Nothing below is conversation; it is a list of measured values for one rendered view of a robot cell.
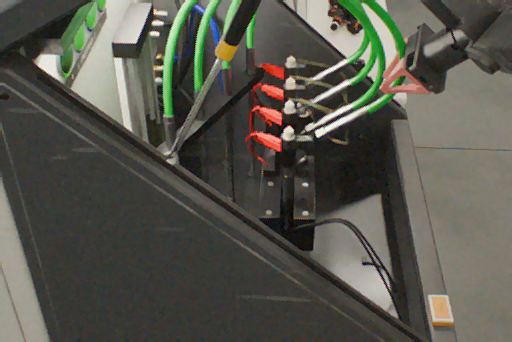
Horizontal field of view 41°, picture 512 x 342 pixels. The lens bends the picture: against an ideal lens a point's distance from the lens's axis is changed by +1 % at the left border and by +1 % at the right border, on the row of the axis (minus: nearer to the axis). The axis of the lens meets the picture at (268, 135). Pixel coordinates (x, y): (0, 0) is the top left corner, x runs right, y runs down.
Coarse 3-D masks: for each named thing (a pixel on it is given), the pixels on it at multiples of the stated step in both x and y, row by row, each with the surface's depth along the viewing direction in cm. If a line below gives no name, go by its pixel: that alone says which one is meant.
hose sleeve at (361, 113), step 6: (360, 108) 110; (366, 108) 109; (354, 114) 110; (360, 114) 110; (366, 114) 109; (342, 120) 111; (348, 120) 110; (354, 120) 110; (360, 120) 110; (330, 126) 112; (336, 126) 111; (342, 126) 111; (348, 126) 111; (330, 132) 112; (336, 132) 112
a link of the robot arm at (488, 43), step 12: (504, 12) 88; (492, 24) 89; (504, 24) 87; (492, 36) 87; (504, 36) 83; (480, 48) 88; (492, 48) 85; (504, 48) 82; (504, 60) 85; (504, 72) 90
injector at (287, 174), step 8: (280, 136) 114; (296, 136) 114; (280, 144) 115; (288, 144) 113; (296, 144) 114; (280, 152) 115; (288, 152) 114; (296, 152) 115; (280, 160) 116; (288, 160) 115; (296, 160) 117; (304, 160) 116; (288, 168) 116; (296, 168) 117; (288, 176) 118; (288, 184) 119; (288, 192) 120; (288, 200) 121; (288, 208) 122; (288, 216) 123; (288, 224) 125
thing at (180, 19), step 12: (192, 0) 99; (360, 0) 99; (372, 0) 98; (180, 12) 101; (384, 12) 99; (180, 24) 102; (396, 36) 101; (168, 48) 104; (168, 60) 105; (168, 72) 107; (168, 84) 108; (396, 84) 106; (168, 96) 109; (384, 96) 108; (168, 108) 111; (372, 108) 109; (168, 120) 112
